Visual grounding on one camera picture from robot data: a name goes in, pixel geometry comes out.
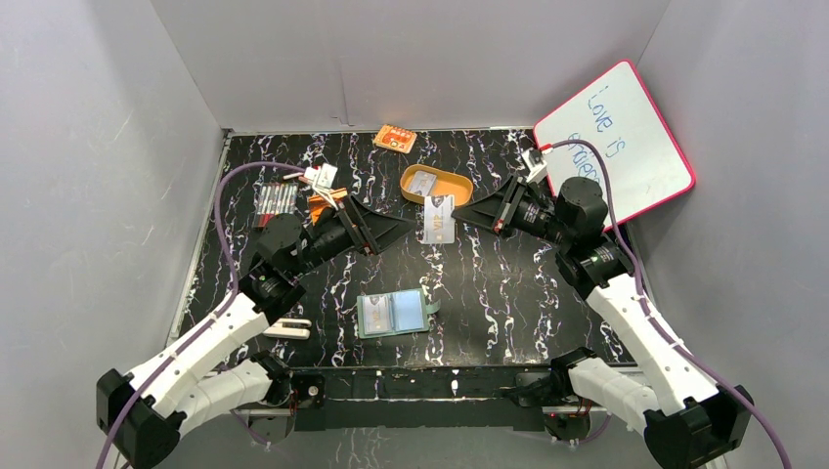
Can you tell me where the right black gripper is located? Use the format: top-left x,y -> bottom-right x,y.
452,175 -> 573,248

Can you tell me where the mint green card holder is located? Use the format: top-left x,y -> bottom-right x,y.
356,288 -> 441,339

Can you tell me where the silver VIP card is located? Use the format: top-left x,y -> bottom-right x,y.
363,295 -> 393,334

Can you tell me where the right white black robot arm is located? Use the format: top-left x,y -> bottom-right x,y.
453,176 -> 751,468

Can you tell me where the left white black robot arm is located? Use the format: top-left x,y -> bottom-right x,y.
96,195 -> 415,468

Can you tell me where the orange paperback book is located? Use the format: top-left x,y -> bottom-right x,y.
307,188 -> 348,225

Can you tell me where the tan oval tray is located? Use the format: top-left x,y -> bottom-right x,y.
400,164 -> 473,206

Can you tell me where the pack of coloured markers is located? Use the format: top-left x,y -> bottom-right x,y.
253,183 -> 298,229

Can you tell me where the pink framed whiteboard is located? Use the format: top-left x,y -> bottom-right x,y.
533,60 -> 696,224

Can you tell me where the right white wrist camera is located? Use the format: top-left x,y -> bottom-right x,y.
521,148 -> 547,184

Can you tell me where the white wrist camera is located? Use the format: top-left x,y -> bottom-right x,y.
301,163 -> 337,192
521,148 -> 547,184

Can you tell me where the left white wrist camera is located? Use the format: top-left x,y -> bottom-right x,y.
301,163 -> 337,192

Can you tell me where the black aluminium base frame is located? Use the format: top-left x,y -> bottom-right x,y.
226,365 -> 649,448

